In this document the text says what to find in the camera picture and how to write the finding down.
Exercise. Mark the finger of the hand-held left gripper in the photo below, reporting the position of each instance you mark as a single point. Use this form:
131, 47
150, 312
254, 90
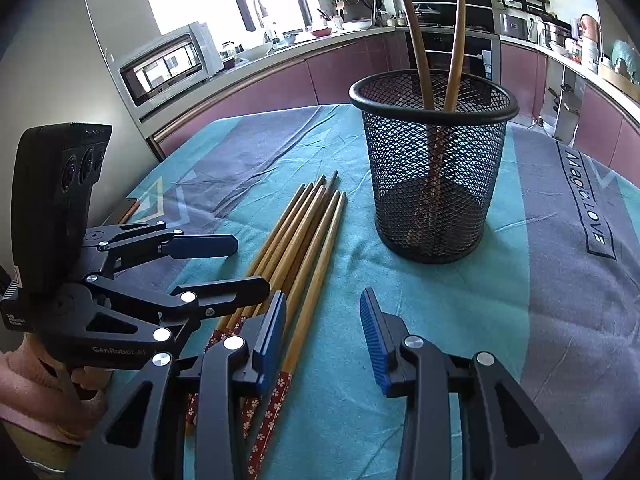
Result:
205, 246
230, 296

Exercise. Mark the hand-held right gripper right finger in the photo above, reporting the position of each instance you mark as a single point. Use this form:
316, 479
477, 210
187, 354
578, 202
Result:
375, 345

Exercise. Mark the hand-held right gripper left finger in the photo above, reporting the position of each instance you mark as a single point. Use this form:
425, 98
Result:
272, 340

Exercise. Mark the bunch of wooden chopsticks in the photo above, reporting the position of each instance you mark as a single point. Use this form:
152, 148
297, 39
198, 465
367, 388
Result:
310, 240

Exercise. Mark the black mesh utensil holder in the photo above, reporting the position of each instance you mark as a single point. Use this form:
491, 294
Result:
480, 170

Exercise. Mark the person's left hand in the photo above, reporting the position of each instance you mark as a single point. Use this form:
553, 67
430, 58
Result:
89, 379

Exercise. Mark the grey refrigerator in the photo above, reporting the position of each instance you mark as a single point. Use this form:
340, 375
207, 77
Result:
60, 70

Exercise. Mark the teal grey printed tablecloth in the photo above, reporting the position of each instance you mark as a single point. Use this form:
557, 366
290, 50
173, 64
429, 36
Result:
550, 310

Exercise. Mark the white microwave oven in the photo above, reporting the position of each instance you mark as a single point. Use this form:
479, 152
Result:
170, 67

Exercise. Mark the purple kitchen cabinets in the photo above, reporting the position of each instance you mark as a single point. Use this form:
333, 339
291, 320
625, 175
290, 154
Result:
340, 70

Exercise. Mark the red bowl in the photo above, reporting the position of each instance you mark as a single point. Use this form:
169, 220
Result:
320, 31

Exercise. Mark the dark brown chopstick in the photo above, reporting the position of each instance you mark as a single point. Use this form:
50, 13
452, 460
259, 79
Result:
415, 35

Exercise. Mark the light brown chopstick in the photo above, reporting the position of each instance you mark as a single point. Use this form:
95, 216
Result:
457, 50

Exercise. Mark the black built-in oven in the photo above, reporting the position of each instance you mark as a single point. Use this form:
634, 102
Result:
475, 55

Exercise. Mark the silver countertop appliance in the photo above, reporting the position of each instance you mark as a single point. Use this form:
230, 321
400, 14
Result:
515, 25

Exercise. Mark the steel pot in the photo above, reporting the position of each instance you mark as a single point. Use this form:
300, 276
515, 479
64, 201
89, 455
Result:
555, 32

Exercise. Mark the green glass dome cover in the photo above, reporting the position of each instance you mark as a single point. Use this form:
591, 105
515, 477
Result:
622, 55

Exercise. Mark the pink thermos jug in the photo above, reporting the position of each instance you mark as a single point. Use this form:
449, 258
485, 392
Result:
587, 27

